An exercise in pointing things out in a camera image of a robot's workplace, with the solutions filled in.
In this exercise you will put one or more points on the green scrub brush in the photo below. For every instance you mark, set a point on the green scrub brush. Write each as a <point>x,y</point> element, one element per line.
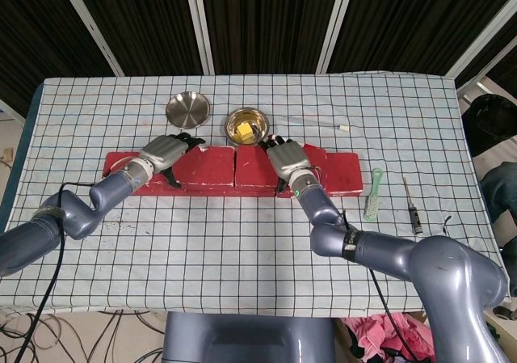
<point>373,208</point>

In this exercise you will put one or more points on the steel bowl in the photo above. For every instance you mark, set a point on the steel bowl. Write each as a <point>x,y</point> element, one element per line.
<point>233,127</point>

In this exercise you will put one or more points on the shallow steel plate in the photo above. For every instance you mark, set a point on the shallow steel plate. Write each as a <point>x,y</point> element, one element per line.
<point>188,110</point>

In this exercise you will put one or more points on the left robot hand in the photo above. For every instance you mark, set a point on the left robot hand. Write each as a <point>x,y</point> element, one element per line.
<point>161,153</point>

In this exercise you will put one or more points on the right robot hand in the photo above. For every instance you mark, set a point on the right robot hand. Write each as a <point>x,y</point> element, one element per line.
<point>288,157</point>

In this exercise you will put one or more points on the black bag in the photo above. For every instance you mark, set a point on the black bag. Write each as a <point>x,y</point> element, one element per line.
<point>488,124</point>

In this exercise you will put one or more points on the grey-blue robot torso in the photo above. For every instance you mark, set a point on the grey-blue robot torso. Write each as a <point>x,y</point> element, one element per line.
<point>242,338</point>

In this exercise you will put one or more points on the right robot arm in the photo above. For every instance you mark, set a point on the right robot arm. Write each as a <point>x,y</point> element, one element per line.
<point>444,274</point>

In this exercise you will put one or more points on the white partition post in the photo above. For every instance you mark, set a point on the white partition post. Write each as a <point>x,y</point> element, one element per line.
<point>480,44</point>
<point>89,25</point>
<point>336,25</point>
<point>199,25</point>

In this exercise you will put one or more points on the dark teal fabric bundle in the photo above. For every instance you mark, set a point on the dark teal fabric bundle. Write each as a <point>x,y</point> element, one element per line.
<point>501,189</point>

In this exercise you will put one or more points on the checkered tablecloth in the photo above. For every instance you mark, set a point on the checkered tablecloth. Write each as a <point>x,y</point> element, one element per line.
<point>202,266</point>

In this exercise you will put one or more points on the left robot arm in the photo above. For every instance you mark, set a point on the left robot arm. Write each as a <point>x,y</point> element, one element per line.
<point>78,209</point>

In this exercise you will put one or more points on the clear rod with white tip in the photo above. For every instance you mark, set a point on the clear rod with white tip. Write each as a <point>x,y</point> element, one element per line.
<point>345,128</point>

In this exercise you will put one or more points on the yellow cube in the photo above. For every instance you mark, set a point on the yellow cube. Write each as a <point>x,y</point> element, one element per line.
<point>245,130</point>

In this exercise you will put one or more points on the pink cloth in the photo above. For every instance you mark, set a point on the pink cloth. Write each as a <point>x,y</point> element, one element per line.
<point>375,330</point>

